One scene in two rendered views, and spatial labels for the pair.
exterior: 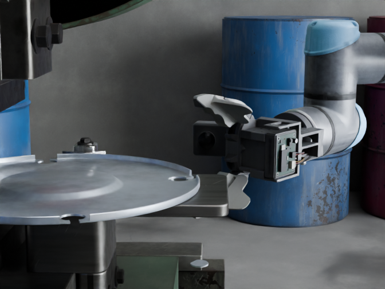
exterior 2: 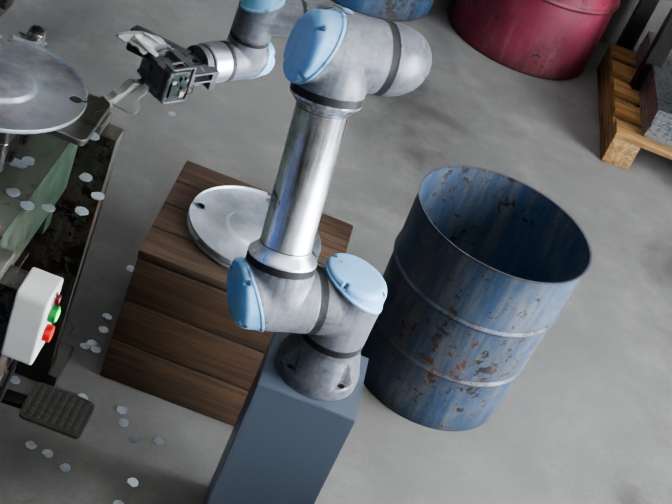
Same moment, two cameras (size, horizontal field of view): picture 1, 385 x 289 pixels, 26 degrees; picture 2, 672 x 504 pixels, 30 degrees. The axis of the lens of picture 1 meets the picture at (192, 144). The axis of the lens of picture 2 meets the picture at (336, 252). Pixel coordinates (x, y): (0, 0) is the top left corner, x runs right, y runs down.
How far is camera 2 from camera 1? 1.28 m
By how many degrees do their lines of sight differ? 24
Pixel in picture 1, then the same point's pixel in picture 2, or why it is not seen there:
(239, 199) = (133, 105)
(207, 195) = (80, 126)
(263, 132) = (164, 67)
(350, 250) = not seen: hidden behind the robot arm
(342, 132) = (244, 70)
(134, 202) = (31, 118)
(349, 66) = (264, 26)
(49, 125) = not seen: outside the picture
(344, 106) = (251, 53)
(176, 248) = not seen: hidden behind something
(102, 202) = (12, 112)
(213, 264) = (112, 132)
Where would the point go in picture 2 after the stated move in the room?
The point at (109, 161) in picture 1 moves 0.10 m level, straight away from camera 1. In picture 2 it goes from (45, 56) to (58, 30)
